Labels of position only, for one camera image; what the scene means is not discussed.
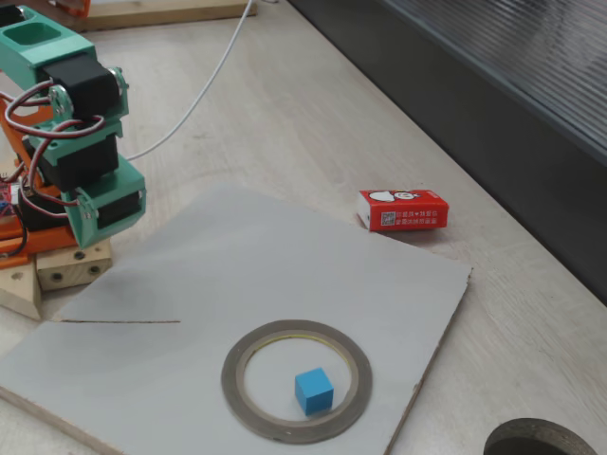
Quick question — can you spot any white laminated particle board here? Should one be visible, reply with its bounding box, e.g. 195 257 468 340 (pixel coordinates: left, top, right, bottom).
0 184 474 455

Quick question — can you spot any red and white carton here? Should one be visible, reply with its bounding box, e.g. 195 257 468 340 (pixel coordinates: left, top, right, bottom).
358 188 450 233

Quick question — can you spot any grey ring of tape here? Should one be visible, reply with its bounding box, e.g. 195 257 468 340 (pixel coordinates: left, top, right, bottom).
220 319 374 446

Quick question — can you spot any light wooden plank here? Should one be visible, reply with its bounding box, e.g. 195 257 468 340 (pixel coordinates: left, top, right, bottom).
84 0 260 33

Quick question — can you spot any red circuit board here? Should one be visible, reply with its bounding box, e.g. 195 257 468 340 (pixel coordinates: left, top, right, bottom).
0 177 24 222

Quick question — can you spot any white USB cable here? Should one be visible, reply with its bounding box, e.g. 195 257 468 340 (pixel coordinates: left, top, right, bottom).
125 0 252 162

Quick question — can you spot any blue cube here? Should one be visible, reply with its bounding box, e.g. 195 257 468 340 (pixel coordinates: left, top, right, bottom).
294 367 336 417

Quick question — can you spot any ribbed glass desk partition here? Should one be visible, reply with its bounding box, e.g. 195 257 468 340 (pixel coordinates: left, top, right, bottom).
288 0 607 304

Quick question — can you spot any pale wooden base block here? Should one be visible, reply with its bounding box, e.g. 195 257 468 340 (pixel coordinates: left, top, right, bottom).
0 236 115 321

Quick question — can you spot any orange printed part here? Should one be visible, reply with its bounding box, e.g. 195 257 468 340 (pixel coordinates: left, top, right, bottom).
46 0 92 18

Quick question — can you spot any servo wire at wrist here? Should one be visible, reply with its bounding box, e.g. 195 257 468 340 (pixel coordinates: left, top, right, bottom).
7 80 106 143

